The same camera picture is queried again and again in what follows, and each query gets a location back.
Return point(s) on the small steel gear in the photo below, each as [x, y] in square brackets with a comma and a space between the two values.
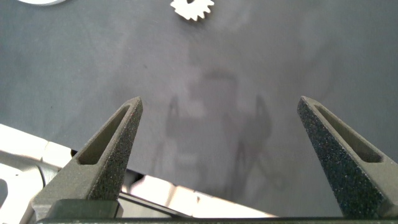
[199, 10]

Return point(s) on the dark mat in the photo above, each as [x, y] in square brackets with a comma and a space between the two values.
[77, 62]

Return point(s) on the white robot chassis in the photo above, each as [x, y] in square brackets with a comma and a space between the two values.
[18, 189]

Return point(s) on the round white pin plate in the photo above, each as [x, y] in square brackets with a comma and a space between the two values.
[40, 1]

